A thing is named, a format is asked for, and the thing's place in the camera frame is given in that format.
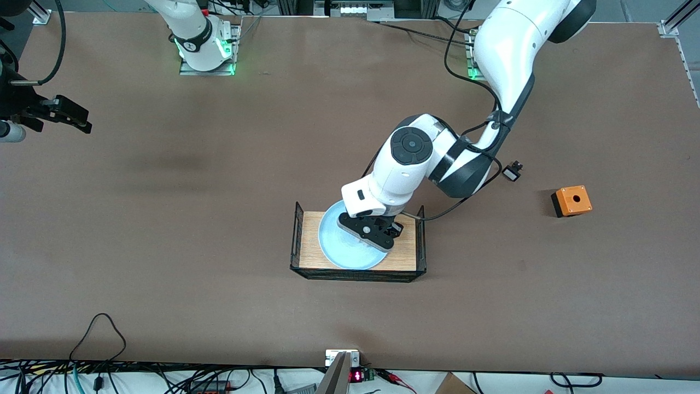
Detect light blue round plate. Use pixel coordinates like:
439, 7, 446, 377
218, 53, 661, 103
318, 199, 390, 270

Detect red black clip leads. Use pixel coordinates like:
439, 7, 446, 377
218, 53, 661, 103
375, 369, 417, 393

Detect brown cardboard piece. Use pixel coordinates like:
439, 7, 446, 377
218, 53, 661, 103
435, 372, 477, 394

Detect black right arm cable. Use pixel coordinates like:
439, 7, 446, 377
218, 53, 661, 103
10, 0, 67, 86

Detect wooden tray with wire sides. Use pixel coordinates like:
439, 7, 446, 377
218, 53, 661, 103
290, 201, 427, 283

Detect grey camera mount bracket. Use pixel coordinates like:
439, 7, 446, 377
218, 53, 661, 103
316, 349, 361, 394

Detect orange button enclosure box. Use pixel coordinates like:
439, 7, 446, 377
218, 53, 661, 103
551, 186, 593, 218

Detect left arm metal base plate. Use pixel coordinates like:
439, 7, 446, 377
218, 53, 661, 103
465, 26, 482, 82

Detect black cable to arm base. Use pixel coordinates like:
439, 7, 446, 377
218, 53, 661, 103
369, 21, 479, 45

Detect black looped cable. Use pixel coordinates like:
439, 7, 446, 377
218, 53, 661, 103
69, 312, 127, 363

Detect aluminium frame with light strip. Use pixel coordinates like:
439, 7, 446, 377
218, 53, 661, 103
276, 0, 439, 21

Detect black cable on white floor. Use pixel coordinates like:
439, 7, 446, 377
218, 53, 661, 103
549, 372, 603, 388

